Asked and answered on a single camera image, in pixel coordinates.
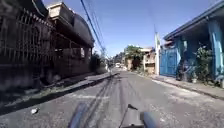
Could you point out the dark metal fence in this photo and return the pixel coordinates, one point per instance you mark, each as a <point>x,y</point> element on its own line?
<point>30,46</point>

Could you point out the dark two-storey building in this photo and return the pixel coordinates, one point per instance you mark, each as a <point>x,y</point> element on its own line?
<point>71,23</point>

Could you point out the grey concrete road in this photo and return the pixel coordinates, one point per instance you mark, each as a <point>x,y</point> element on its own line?
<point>140,96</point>

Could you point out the beige building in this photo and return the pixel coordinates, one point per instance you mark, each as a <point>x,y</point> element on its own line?
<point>150,60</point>

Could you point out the green tree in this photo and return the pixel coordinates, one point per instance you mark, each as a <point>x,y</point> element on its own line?
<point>134,55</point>

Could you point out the small pale stone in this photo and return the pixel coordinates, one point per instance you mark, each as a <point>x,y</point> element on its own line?
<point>34,111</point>

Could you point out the pale pole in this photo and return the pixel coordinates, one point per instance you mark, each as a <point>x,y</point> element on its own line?
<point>157,53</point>

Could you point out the blue building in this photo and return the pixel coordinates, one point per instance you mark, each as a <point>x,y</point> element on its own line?
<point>186,43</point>

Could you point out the potted green plant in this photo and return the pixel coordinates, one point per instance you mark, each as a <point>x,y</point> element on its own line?
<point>203,63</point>

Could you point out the concrete pavement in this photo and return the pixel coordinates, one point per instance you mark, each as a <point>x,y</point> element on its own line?
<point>56,87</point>
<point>196,87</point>

